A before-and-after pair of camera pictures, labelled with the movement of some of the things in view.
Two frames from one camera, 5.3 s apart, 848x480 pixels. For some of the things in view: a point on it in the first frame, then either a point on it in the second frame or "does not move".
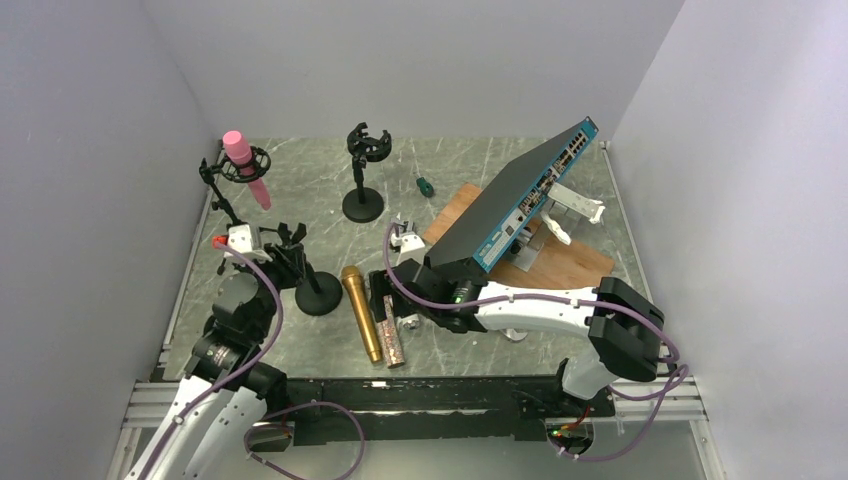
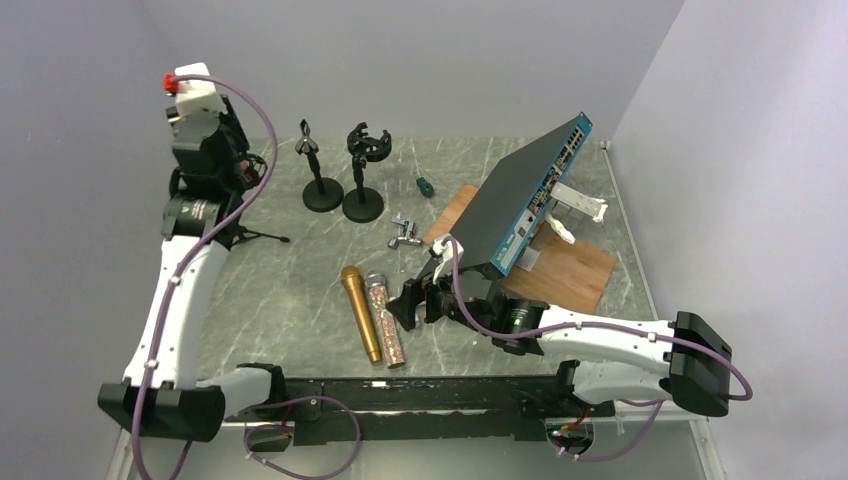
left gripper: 289,263 -> 230,123
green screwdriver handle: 426,188 does not move
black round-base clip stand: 318,293 -> 323,194
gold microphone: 351,276 does not move
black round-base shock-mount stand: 364,204 does not move
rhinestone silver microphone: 390,335 does not move
